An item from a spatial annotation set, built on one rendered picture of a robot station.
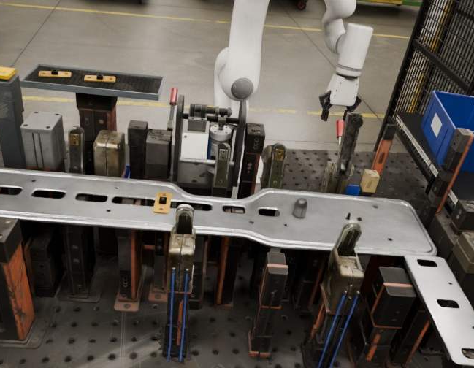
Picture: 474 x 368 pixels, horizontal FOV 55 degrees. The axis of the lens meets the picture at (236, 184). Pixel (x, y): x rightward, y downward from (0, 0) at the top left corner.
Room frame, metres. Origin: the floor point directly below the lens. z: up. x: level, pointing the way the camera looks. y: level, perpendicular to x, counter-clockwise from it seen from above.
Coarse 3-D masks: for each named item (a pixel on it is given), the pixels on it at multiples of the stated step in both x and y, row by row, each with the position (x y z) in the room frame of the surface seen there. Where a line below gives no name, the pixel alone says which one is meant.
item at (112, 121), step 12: (84, 96) 1.16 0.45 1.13; (96, 96) 1.17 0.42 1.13; (108, 96) 1.17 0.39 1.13; (84, 108) 1.16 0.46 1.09; (96, 108) 1.17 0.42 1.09; (108, 108) 1.17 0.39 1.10; (84, 120) 1.17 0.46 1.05; (96, 120) 1.17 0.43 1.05; (108, 120) 1.17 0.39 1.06; (96, 132) 1.17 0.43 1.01
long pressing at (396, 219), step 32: (32, 192) 0.86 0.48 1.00; (64, 192) 0.88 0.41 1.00; (96, 192) 0.90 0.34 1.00; (128, 192) 0.92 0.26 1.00; (288, 192) 1.01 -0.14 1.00; (96, 224) 0.79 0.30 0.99; (128, 224) 0.80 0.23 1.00; (160, 224) 0.81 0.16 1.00; (224, 224) 0.85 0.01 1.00; (256, 224) 0.86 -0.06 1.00; (288, 224) 0.88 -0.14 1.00; (320, 224) 0.90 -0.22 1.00; (384, 224) 0.93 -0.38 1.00; (416, 224) 0.95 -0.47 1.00
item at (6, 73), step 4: (0, 68) 1.20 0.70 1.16; (4, 68) 1.20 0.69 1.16; (8, 68) 1.20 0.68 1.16; (12, 68) 1.21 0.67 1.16; (0, 72) 1.17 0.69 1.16; (4, 72) 1.17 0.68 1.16; (8, 72) 1.17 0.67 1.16; (12, 72) 1.19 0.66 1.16; (0, 76) 1.15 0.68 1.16; (4, 76) 1.15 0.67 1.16; (8, 76) 1.16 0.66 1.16
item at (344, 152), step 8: (352, 112) 1.10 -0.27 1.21; (352, 120) 1.07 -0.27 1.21; (360, 120) 1.06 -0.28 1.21; (344, 128) 1.10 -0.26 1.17; (352, 128) 1.10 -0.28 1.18; (344, 136) 1.08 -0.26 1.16; (352, 136) 1.09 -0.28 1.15; (344, 144) 1.08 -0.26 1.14; (352, 144) 1.09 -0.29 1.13; (344, 152) 1.08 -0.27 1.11; (352, 152) 1.08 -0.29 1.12
